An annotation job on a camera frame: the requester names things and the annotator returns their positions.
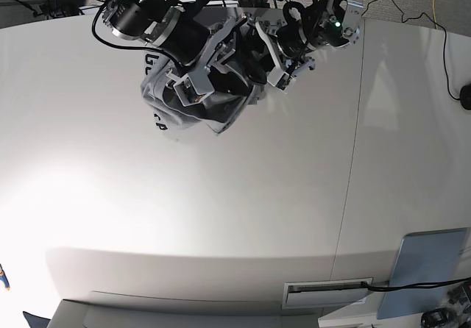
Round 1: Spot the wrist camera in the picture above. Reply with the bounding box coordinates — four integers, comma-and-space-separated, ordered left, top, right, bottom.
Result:
173, 78, 206, 107
267, 70, 295, 90

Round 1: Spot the blue-grey flat board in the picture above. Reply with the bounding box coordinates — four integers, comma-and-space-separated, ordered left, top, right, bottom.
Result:
376, 228, 467, 320

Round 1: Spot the thin black cable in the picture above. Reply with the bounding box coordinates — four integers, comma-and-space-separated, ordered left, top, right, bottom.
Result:
361, 0, 461, 100

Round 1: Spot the white table cable tray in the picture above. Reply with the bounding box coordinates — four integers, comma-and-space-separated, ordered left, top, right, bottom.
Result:
282, 278, 372, 310

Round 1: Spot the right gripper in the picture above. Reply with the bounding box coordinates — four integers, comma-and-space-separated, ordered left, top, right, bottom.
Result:
165, 15, 252, 99

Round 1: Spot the grey T-shirt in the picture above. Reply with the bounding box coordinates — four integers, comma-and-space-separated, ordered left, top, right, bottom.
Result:
139, 21, 269, 136

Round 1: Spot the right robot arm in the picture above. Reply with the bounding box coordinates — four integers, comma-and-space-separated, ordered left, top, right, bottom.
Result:
91, 0, 266, 107

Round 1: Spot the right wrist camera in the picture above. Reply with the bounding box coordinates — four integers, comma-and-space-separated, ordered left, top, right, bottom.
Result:
173, 78, 206, 107

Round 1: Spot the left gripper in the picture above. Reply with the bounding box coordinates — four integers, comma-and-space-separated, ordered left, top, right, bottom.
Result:
238, 17, 316, 85

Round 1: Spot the black cable over board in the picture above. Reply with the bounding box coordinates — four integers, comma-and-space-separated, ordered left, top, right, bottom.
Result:
362, 277, 471, 293

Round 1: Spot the black device bottom right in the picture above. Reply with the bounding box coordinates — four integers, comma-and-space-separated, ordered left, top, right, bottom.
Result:
420, 307, 456, 328

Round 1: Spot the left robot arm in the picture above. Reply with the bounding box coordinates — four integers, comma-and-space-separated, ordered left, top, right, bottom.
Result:
236, 0, 364, 90

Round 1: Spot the blue orange tool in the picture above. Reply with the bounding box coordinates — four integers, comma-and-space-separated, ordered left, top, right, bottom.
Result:
0, 265, 10, 290

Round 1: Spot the black round puck device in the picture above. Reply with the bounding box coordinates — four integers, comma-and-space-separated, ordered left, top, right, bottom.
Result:
459, 83, 471, 111

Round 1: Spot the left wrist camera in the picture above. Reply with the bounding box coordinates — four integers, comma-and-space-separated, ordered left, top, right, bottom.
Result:
267, 70, 295, 90

